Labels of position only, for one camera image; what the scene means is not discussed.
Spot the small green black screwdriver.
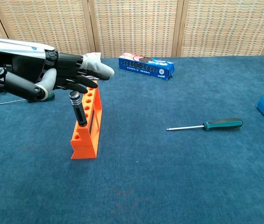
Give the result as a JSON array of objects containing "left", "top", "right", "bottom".
[{"left": 0, "top": 92, "right": 56, "bottom": 105}]

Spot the black silver precision screwdriver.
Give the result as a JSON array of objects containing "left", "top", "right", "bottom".
[{"left": 69, "top": 91, "right": 88, "bottom": 127}]

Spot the orange screwdriver rack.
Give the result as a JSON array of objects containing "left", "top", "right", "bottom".
[{"left": 70, "top": 80, "right": 104, "bottom": 160}]

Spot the long blue cookie box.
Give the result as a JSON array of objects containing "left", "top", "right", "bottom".
[{"left": 118, "top": 52, "right": 175, "bottom": 81}]

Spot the blue felt table cover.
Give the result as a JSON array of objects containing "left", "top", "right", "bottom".
[{"left": 0, "top": 55, "right": 264, "bottom": 224}]

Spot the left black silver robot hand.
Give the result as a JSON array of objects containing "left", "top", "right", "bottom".
[{"left": 0, "top": 36, "right": 115, "bottom": 103}]

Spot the large green black screwdriver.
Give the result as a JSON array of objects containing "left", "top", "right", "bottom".
[{"left": 166, "top": 118, "right": 243, "bottom": 132}]

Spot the woven bamboo folding screen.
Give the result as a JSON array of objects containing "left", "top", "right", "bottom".
[{"left": 0, "top": 0, "right": 264, "bottom": 58}]

